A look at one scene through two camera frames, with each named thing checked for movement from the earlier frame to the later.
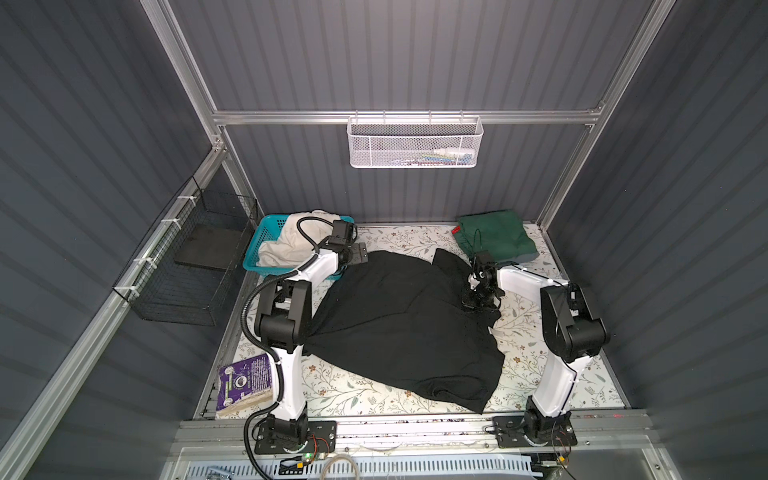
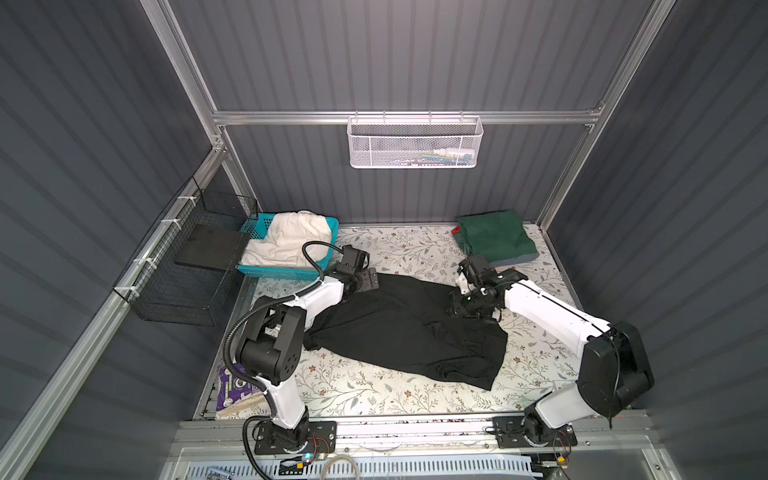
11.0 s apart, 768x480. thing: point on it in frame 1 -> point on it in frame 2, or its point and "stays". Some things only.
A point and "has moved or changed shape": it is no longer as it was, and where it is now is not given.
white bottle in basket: (451, 154) stays
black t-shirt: (402, 318) has moved or changed shape
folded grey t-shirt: (525, 258) stays
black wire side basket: (182, 266) stays
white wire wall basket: (414, 141) stays
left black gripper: (357, 252) -> (366, 282)
